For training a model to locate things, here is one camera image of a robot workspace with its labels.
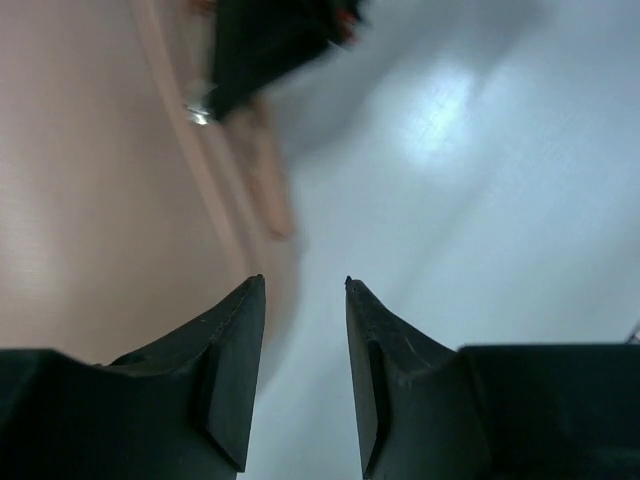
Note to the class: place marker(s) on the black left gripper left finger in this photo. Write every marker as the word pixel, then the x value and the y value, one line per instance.
pixel 180 407

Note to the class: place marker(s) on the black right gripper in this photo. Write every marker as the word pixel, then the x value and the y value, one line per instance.
pixel 256 42

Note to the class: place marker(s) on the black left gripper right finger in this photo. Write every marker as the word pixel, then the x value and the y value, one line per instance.
pixel 424 411

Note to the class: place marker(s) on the pink hard-shell suitcase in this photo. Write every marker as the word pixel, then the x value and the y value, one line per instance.
pixel 124 212

